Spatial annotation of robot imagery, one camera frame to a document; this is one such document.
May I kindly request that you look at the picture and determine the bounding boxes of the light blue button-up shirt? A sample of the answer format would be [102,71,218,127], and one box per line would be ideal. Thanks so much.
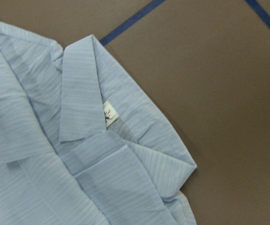
[0,22,197,225]

